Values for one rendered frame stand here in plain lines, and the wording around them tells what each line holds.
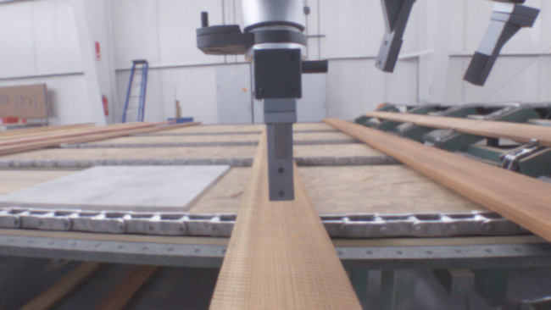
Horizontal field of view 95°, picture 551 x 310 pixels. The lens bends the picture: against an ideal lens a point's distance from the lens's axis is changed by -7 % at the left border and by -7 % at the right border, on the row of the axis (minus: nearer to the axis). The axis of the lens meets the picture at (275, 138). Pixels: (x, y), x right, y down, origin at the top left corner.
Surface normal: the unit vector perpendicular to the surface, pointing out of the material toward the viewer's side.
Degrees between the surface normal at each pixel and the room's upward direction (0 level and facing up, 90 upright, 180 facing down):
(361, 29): 92
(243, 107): 90
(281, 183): 90
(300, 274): 0
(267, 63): 90
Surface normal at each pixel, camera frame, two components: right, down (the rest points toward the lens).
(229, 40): 0.02, 0.11
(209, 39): -0.37, 0.12
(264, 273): -0.03, -0.99
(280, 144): 0.04, 0.59
